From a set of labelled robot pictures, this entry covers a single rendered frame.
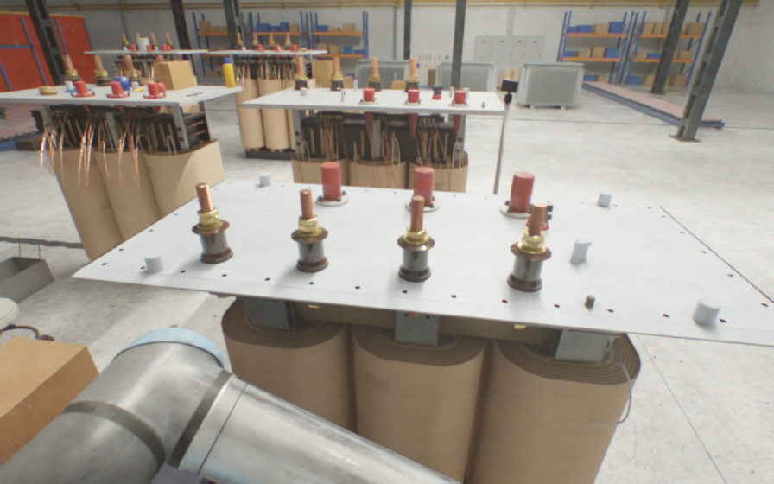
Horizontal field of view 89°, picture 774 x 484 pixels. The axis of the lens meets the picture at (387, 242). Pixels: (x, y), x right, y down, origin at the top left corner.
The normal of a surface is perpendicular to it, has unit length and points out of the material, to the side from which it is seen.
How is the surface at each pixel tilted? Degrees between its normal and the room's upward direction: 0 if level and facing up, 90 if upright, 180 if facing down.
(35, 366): 0
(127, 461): 63
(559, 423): 90
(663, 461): 0
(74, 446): 22
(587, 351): 90
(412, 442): 90
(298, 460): 41
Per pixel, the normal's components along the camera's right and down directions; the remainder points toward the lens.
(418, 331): -0.15, 0.45
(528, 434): -0.39, 0.42
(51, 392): 0.99, 0.07
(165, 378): 0.56, -0.64
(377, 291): 0.00, -0.89
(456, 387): 0.29, 0.44
